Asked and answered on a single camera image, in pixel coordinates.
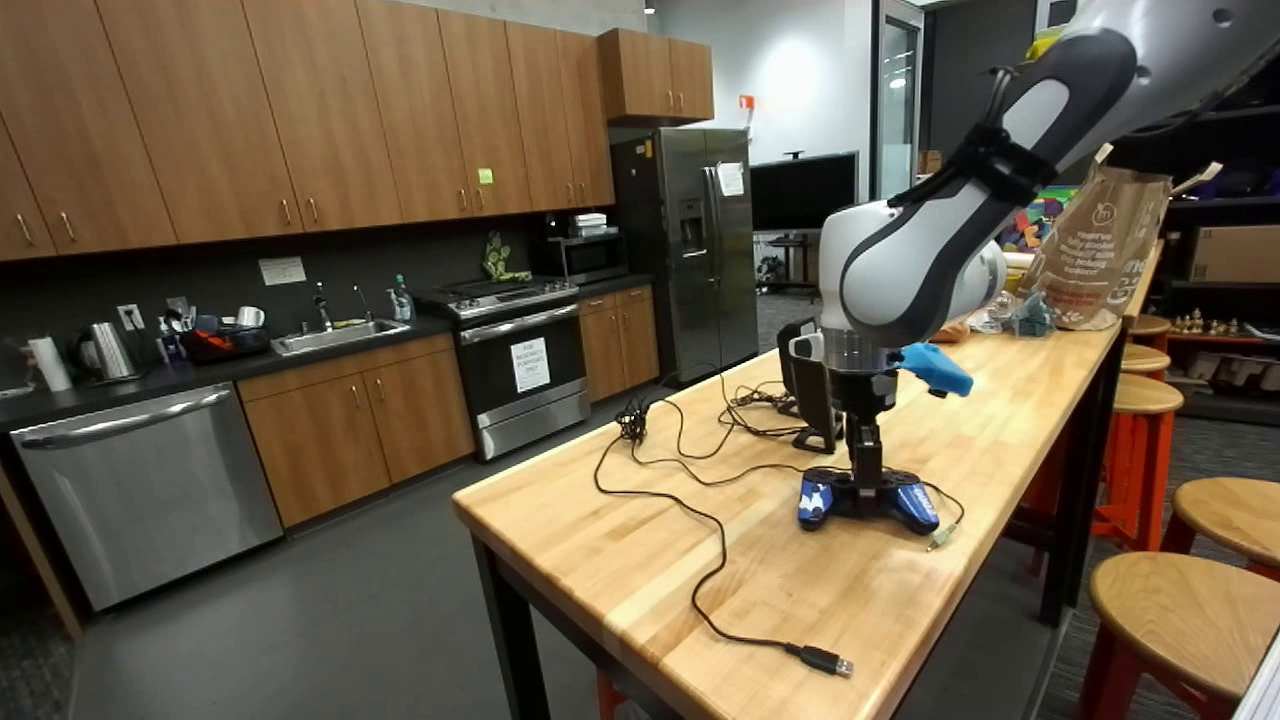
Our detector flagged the blue and black game controller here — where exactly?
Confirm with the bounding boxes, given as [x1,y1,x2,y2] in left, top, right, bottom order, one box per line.
[796,464,942,537]

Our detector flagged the black device on stand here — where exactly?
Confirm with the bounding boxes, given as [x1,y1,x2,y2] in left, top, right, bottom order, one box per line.
[777,317,847,455]

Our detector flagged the crumpled clear plastic wrap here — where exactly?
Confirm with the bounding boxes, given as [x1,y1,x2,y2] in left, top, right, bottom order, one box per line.
[964,289,1017,336]

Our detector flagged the teal plastic packet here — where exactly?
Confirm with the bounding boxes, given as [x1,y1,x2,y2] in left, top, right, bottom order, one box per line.
[1010,293,1057,339]

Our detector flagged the black television screen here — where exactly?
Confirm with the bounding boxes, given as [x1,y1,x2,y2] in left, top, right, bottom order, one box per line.
[749,151,860,234]

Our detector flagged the stainless steel refrigerator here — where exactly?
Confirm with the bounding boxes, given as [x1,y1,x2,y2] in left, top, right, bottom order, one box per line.
[609,126,760,387]

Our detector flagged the narrow wooden base cabinet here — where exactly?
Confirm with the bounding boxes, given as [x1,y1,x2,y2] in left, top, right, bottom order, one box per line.
[577,284,662,404]

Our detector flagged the brown paper bag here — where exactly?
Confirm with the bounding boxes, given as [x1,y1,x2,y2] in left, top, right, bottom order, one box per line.
[1019,144,1224,332]

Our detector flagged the glass door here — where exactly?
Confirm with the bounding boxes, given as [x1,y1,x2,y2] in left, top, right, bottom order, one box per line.
[869,0,927,202]

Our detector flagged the black microwave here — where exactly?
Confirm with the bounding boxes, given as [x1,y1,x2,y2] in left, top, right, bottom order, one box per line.
[534,231,630,287]

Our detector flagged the paper sheet on oven door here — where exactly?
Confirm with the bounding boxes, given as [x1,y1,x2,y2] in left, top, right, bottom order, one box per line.
[509,336,552,395]

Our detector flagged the stainless steel stove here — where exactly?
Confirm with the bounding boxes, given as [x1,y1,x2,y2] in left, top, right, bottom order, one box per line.
[414,277,594,462]

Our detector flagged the wooden cabinet above refrigerator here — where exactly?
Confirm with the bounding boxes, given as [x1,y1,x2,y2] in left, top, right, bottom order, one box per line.
[597,27,717,127]

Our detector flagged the green cactus decoration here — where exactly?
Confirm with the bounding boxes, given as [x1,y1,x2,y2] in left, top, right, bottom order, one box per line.
[481,231,534,284]

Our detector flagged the cardboard box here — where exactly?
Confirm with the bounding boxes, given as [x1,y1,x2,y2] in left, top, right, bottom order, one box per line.
[1189,224,1280,285]

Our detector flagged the dark storage shelf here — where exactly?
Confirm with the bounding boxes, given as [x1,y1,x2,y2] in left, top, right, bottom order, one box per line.
[1108,60,1280,425]

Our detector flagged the wooden base cabinet under sink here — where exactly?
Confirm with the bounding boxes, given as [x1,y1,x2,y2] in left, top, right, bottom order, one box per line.
[237,332,477,529]

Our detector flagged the steel sink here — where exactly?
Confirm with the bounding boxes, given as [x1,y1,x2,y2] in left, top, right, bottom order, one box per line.
[269,317,412,358]

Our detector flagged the dish rack with dishes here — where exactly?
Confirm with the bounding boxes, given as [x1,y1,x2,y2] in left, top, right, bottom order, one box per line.
[154,304,272,367]

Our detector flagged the stainless steel dishwasher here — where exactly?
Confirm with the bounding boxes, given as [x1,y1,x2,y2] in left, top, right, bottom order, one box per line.
[7,382,285,614]

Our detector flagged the steel electric kettle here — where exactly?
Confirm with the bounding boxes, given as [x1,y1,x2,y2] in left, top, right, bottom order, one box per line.
[71,321,142,384]

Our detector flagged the paper towel roll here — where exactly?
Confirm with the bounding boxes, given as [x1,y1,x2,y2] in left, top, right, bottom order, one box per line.
[27,334,74,394]

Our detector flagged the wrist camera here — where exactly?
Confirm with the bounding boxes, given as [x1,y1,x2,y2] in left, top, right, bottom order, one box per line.
[893,342,975,400]

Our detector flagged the black usb cable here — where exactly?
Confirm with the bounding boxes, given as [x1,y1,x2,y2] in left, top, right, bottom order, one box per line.
[593,393,856,680]

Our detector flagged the row of wooden wall cabinets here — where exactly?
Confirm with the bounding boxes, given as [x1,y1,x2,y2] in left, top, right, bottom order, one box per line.
[0,0,617,264]

